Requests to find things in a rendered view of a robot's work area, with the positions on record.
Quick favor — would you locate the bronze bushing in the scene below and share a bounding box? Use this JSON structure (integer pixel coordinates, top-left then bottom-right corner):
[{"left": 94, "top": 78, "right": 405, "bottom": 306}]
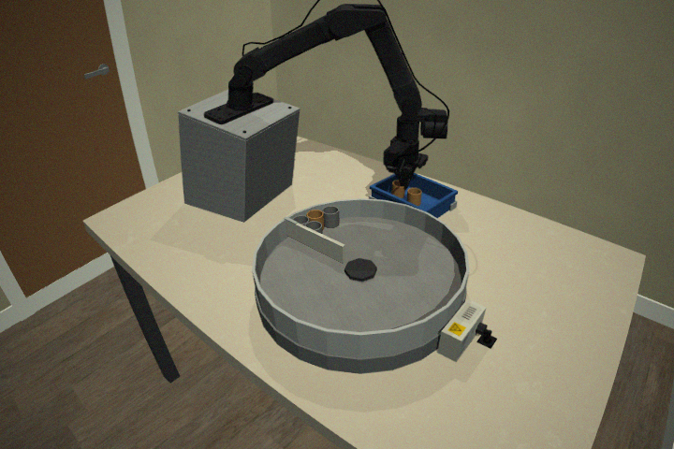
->
[
  {"left": 391, "top": 181, "right": 405, "bottom": 198},
  {"left": 307, "top": 210, "right": 324, "bottom": 230},
  {"left": 407, "top": 188, "right": 421, "bottom": 206}
]

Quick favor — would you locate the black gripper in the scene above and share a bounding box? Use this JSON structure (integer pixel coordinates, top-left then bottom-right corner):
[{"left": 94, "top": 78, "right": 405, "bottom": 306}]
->
[{"left": 396, "top": 138, "right": 428, "bottom": 190}]

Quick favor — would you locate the blue open-top crate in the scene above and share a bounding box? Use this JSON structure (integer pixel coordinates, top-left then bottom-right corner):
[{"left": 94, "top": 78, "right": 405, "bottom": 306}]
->
[{"left": 370, "top": 173, "right": 458, "bottom": 218}]

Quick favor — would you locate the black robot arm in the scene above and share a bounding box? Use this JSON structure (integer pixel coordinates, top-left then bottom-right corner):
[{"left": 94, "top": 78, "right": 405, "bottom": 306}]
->
[{"left": 204, "top": 4, "right": 447, "bottom": 174}]

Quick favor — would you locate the grey metal bushing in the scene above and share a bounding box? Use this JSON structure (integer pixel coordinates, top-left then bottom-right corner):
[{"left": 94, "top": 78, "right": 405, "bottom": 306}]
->
[
  {"left": 292, "top": 215, "right": 309, "bottom": 225},
  {"left": 305, "top": 221, "right": 323, "bottom": 234},
  {"left": 322, "top": 206, "right": 340, "bottom": 228}
]

